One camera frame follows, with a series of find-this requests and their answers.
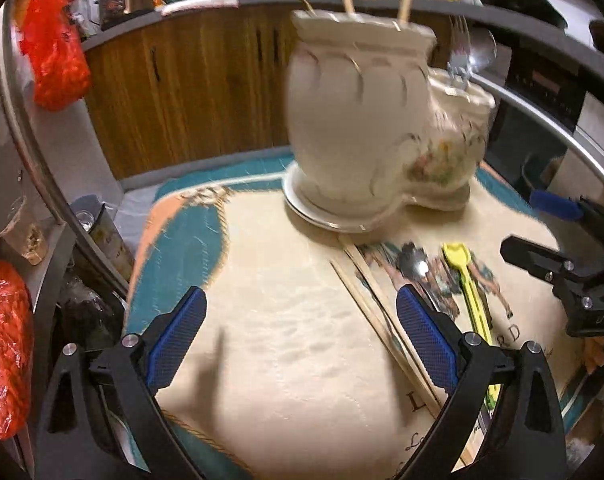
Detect silver metal fork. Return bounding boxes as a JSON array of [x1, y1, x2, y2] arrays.
[[447, 15, 471, 90]]

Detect silver metal spoon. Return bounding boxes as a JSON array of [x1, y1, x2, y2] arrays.
[[465, 27, 497, 74]]

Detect wooden lower kitchen cabinets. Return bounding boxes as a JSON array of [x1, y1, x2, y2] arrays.
[[85, 2, 300, 180]]

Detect small silver spoon on mat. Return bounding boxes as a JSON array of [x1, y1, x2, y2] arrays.
[[398, 242, 458, 321]]

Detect yellow plastic spoon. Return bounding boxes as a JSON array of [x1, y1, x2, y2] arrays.
[[441, 242, 504, 411]]

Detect wooden chopstick on mat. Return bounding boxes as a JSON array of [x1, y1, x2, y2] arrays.
[[330, 258, 446, 458]]

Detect beige teal printed table mat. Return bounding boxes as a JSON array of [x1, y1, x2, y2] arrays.
[[127, 157, 587, 479]]

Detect red bag on lower shelf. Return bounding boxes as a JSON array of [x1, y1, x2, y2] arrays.
[[0, 260, 34, 441]]

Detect metal storage rack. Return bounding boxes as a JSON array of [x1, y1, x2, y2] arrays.
[[0, 0, 128, 479]]

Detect cream ceramic double utensil holder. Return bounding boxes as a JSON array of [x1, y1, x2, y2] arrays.
[[282, 11, 495, 233]]

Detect red plastic bag hanging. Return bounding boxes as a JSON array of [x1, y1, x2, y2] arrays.
[[20, 0, 92, 112]]

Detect pink white dish towel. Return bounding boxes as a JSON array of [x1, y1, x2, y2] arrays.
[[161, 0, 239, 16]]

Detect built-in oven with steel handle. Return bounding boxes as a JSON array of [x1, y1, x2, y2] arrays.
[[473, 38, 604, 204]]

